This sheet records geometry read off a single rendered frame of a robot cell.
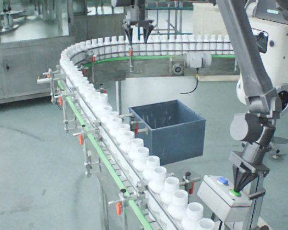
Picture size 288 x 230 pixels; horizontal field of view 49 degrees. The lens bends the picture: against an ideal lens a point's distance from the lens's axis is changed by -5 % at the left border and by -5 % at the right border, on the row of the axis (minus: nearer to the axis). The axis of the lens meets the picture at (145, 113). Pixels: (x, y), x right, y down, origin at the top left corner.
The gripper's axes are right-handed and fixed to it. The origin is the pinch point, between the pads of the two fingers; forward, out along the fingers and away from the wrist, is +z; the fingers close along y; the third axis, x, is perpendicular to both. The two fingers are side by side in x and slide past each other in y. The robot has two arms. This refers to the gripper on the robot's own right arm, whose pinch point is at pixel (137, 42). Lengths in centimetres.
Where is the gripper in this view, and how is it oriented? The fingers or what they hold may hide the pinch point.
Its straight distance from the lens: 134.2
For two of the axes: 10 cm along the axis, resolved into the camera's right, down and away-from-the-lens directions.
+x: 4.1, 3.7, -8.4
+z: -0.1, 9.2, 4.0
